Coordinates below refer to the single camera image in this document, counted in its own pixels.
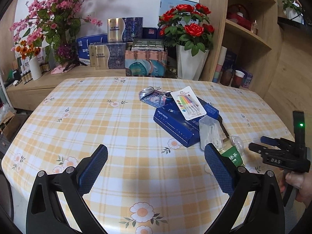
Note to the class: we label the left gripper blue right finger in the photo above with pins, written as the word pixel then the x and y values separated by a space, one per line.
pixel 223 169

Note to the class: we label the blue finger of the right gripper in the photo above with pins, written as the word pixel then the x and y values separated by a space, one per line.
pixel 270 141
pixel 260 149

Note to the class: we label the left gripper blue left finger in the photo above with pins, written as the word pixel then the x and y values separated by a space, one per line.
pixel 89 168

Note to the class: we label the green tea sachet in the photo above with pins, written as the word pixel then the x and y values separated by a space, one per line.
pixel 232 153

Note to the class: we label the clear plastic blister tray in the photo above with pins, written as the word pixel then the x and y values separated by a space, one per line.
pixel 210 132

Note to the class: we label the blue luckin coffee box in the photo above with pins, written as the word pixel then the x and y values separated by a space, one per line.
pixel 170 118

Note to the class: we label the colour pens card pack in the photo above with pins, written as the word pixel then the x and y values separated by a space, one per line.
pixel 188 103

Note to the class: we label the person's right hand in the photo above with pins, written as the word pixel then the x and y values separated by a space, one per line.
pixel 303 182

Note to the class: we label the orange plaid tablecloth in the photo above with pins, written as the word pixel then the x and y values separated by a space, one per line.
pixel 150 183

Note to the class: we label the small blue purple box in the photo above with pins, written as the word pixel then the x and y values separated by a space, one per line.
pixel 246 79

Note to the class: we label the red cup white rim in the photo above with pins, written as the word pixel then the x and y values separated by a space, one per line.
pixel 237 79

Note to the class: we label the brown glass tumbler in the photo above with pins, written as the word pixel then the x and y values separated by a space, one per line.
pixel 226 77

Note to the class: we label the dark blue illustrated box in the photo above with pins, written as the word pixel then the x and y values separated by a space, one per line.
pixel 230 60

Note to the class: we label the crumpled blue foil wrapper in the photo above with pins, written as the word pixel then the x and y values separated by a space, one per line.
pixel 154 97

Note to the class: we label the stack of pastel cups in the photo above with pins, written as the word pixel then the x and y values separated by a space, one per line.
pixel 220 63

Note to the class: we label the low wooden cabinet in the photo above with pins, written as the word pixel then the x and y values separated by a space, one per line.
pixel 28 96

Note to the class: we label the glass perfume bottle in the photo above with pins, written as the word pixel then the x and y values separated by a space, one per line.
pixel 254 28

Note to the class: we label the gold blue gift box lower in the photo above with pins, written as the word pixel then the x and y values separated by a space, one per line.
pixel 107 55

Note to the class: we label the gold blue gift box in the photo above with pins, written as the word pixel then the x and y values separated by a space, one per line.
pixel 124 29
pixel 107 55

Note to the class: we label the wooden shelf unit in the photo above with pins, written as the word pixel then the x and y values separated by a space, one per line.
pixel 257 53

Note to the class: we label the red gift basket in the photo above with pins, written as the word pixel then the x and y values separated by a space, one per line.
pixel 238 14

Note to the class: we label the potted plant white pot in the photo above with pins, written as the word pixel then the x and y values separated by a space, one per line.
pixel 293 10

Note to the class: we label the teal copper gift box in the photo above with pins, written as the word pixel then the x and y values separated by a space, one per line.
pixel 146 58

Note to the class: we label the white vase orange flowers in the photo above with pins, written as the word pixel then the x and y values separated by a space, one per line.
pixel 30 62

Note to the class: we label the red rose potted plant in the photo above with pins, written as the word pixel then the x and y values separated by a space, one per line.
pixel 188 29

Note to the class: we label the gold blue gift box upper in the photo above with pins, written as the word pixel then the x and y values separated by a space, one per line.
pixel 124 29

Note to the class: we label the pink blossom artificial tree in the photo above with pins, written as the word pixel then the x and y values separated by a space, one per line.
pixel 56 22

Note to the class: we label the light blue carton box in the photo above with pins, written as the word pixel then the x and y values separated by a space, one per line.
pixel 166 5

